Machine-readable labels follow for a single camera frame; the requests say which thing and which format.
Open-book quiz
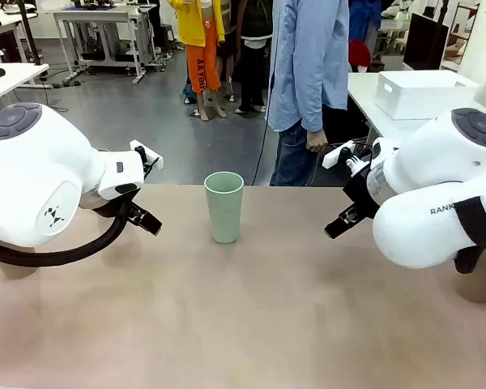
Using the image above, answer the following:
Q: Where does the grey metal workbench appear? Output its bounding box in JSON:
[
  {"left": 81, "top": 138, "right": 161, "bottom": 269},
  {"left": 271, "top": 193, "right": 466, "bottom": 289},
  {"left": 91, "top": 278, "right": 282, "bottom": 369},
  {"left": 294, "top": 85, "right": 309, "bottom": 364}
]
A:
[{"left": 53, "top": 6, "right": 157, "bottom": 86}]

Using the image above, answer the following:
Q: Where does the white side table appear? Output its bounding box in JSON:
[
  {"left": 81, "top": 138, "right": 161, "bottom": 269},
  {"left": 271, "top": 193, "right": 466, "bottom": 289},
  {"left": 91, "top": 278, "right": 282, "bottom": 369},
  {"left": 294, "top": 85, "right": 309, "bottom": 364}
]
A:
[{"left": 347, "top": 71, "right": 486, "bottom": 143}]

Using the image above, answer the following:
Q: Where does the black corrugated cable hose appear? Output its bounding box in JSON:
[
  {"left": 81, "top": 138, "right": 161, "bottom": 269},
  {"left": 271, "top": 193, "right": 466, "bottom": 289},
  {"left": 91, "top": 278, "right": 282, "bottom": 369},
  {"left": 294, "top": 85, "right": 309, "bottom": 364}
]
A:
[{"left": 0, "top": 194, "right": 141, "bottom": 268}]

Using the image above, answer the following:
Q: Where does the black stand pole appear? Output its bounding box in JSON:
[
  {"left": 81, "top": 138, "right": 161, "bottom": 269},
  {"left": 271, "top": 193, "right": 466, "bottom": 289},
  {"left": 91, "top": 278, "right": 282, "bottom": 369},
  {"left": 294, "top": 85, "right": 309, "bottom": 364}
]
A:
[{"left": 18, "top": 0, "right": 41, "bottom": 66}]

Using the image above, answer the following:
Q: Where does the person's left hand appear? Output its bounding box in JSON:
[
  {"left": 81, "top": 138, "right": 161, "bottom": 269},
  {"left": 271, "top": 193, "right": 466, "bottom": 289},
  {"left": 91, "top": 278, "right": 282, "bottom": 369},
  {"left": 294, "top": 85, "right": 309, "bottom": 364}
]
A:
[{"left": 306, "top": 129, "right": 329, "bottom": 154}]

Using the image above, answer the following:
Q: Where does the white plastic storage basket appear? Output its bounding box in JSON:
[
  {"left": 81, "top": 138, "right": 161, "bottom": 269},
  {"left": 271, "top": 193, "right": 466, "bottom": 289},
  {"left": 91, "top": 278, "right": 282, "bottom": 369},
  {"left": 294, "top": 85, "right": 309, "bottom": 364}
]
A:
[{"left": 374, "top": 71, "right": 482, "bottom": 121}]

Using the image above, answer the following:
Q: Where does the white desk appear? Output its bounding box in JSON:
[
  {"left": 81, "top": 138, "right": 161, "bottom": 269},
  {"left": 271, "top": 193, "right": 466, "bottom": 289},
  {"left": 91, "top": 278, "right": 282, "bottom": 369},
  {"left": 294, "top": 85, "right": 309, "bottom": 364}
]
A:
[{"left": 0, "top": 62, "right": 50, "bottom": 109}]

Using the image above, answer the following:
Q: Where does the person in black clothes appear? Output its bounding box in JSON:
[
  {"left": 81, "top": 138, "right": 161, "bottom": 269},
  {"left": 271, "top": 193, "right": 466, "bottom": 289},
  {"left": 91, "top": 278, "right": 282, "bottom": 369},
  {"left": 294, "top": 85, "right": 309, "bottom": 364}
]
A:
[{"left": 226, "top": 0, "right": 275, "bottom": 114}]

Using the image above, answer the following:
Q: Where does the black monitor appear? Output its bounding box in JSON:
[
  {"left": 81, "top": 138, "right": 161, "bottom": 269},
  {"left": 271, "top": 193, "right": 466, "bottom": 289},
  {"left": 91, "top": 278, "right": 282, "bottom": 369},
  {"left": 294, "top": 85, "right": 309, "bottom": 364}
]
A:
[{"left": 403, "top": 12, "right": 450, "bottom": 72}]

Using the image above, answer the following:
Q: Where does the red round object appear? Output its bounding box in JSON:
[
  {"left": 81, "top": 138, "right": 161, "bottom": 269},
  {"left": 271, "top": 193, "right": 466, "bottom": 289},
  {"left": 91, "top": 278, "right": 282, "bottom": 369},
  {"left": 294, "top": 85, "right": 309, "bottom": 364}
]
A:
[{"left": 347, "top": 39, "right": 372, "bottom": 68}]

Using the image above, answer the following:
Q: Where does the light green plastic cup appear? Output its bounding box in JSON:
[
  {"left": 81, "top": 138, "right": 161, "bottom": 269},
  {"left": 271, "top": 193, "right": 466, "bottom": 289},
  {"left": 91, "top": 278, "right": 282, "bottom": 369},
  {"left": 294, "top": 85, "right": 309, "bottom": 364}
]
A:
[{"left": 203, "top": 171, "right": 245, "bottom": 245}]

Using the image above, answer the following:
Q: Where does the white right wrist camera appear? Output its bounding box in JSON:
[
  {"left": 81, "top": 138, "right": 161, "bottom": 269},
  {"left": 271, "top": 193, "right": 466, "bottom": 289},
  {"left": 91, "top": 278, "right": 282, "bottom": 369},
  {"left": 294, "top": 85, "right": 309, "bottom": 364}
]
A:
[{"left": 322, "top": 140, "right": 358, "bottom": 169}]

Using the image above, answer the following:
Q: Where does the person in blue shirt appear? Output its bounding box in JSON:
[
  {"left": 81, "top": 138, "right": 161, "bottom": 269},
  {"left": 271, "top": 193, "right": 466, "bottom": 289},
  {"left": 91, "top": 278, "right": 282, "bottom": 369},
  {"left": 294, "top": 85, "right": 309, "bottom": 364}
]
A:
[{"left": 265, "top": 0, "right": 352, "bottom": 187}]

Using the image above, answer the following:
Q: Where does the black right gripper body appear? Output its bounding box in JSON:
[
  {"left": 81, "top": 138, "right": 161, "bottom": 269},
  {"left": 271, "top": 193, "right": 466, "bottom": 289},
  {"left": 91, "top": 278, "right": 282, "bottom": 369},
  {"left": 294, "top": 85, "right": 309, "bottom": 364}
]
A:
[{"left": 343, "top": 165, "right": 380, "bottom": 220}]

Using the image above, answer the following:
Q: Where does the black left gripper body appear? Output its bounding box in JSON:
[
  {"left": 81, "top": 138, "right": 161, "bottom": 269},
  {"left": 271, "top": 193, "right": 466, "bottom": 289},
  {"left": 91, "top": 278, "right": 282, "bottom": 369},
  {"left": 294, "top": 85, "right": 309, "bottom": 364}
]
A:
[{"left": 121, "top": 200, "right": 147, "bottom": 224}]

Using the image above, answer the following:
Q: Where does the person's left forearm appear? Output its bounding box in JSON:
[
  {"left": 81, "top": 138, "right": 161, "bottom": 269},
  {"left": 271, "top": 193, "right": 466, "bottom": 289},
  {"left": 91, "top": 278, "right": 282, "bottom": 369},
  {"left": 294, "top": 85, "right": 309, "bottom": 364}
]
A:
[{"left": 301, "top": 60, "right": 343, "bottom": 133}]

